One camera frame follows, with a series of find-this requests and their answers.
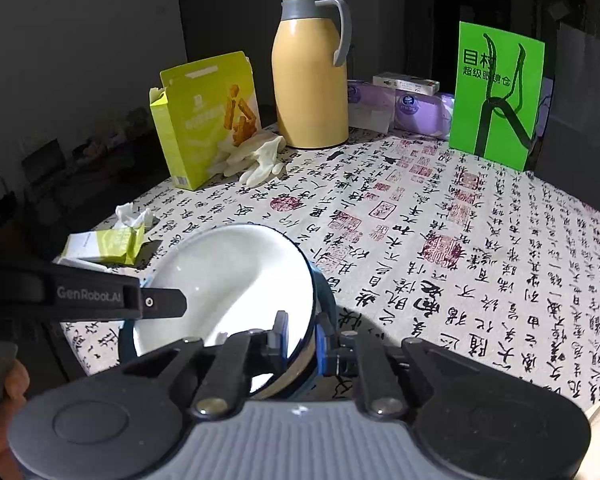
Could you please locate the calligraphy printed tablecloth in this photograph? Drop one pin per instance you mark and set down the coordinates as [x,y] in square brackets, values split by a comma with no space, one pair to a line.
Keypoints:
[430,260]

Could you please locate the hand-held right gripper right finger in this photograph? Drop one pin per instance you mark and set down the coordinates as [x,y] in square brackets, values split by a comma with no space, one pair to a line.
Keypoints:
[324,355]

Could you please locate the white bowl with black rim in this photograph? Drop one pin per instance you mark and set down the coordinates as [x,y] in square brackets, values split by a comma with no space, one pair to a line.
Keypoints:
[215,280]

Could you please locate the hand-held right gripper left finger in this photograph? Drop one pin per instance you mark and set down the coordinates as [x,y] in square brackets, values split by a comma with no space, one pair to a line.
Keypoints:
[282,340]

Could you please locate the green paper bag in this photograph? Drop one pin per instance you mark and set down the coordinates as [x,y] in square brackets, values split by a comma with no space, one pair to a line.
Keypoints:
[467,120]

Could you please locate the small yellow-green packet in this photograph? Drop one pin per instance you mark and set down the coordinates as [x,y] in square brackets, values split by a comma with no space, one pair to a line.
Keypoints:
[110,245]

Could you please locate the blue bowl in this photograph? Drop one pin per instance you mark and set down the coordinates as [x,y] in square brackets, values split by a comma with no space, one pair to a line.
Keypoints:
[329,300]

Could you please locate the yellow-green snack box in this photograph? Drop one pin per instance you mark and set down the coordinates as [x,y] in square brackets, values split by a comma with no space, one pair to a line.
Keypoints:
[190,125]

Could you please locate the yellow thermos jug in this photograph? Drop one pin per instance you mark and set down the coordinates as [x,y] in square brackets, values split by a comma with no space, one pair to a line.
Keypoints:
[307,85]

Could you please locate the white rubber glove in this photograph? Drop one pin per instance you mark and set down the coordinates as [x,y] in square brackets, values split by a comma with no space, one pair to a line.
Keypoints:
[260,147]
[260,172]

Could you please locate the small white box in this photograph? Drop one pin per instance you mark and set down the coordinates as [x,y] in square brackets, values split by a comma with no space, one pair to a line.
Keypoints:
[405,83]

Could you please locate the black paper bag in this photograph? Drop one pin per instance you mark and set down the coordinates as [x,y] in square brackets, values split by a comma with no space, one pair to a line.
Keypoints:
[580,100]

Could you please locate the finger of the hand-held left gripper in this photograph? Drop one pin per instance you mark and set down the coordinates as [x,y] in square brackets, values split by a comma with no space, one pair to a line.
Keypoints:
[162,302]

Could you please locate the person's left hand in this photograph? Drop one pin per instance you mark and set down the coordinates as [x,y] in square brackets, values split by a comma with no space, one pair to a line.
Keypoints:
[16,382]

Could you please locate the crumpled white tissue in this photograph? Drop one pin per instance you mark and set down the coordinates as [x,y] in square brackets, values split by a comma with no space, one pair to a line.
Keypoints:
[132,215]

